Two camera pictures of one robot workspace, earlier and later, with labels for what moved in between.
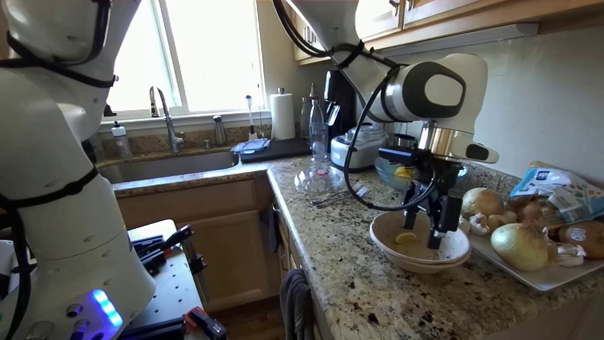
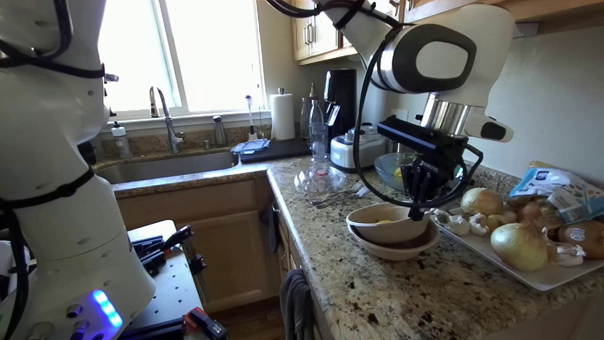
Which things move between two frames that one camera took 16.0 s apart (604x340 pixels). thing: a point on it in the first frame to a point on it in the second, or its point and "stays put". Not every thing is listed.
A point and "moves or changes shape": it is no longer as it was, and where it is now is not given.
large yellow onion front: [519, 246] stays put
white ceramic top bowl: [408, 248] moves or changes shape
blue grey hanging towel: [298, 312] stays put
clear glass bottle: [317, 142] stays put
